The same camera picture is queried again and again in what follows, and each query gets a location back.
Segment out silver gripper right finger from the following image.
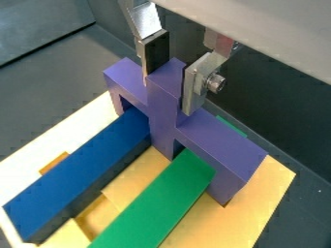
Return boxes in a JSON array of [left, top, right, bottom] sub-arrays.
[[183, 28, 238, 115]]

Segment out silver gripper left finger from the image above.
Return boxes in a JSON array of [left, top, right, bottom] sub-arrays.
[[117, 0, 169, 77]]

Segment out purple m-shaped block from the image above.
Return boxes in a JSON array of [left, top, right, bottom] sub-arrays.
[[103, 58, 268, 204]]

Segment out yellow white slotted board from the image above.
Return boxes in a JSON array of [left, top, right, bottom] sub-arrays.
[[0, 94, 295, 248]]

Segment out green rectangular block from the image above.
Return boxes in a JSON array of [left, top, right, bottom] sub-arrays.
[[87, 114, 250, 248]]

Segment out blue rectangular block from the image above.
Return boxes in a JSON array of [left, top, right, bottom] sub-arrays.
[[4, 108, 149, 244]]

